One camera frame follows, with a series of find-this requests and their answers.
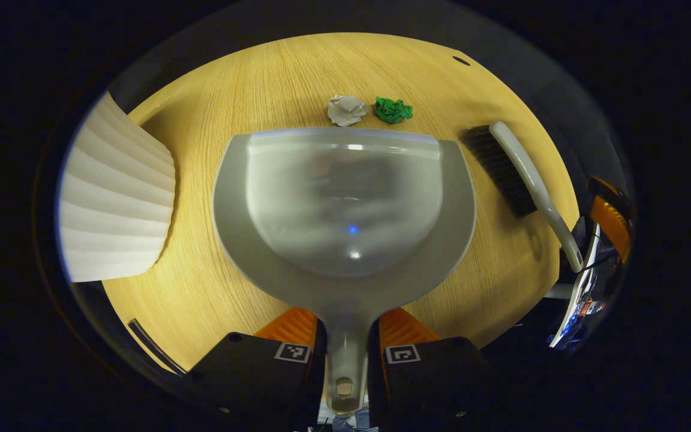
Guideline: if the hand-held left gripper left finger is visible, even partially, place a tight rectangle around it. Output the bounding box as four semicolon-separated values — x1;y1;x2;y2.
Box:
186;307;328;430

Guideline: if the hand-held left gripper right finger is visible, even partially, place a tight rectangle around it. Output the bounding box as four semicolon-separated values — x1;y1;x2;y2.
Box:
369;307;503;430

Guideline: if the grey plastic dustpan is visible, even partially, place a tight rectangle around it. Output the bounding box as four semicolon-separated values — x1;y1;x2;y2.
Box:
212;127;477;415

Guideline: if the white ribbed garbage bin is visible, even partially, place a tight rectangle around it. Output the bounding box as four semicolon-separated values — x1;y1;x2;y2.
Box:
58;90;177;283

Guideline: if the green paper ball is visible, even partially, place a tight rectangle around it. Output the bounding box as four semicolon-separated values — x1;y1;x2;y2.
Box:
373;96;414;125

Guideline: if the white paper ball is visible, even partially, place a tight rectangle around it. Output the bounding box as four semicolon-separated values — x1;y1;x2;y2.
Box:
327;94;369;128

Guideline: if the wooden desktop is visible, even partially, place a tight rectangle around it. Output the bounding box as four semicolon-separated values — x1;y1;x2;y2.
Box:
101;32;581;374

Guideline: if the thin grey metal bar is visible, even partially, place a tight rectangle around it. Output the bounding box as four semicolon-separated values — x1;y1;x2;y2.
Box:
127;318;188;376

